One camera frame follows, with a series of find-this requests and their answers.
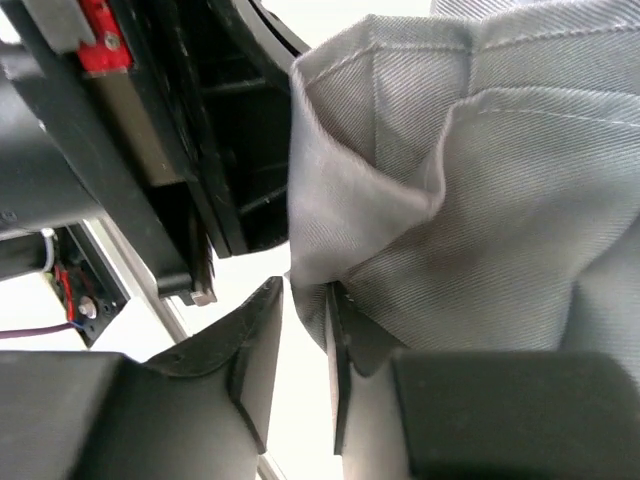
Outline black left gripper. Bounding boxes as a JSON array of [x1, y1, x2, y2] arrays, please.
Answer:
[[1, 1, 307, 301]]

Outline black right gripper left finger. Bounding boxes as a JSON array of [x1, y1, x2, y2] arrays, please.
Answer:
[[1, 277, 283, 479]]

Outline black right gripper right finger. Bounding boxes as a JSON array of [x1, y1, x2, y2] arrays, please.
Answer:
[[327, 284, 639, 479]]

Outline grey pleated skirt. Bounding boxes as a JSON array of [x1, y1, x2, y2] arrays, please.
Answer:
[[288, 1, 639, 370]]

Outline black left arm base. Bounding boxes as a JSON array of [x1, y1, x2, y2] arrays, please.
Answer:
[[43, 225, 128, 348]]

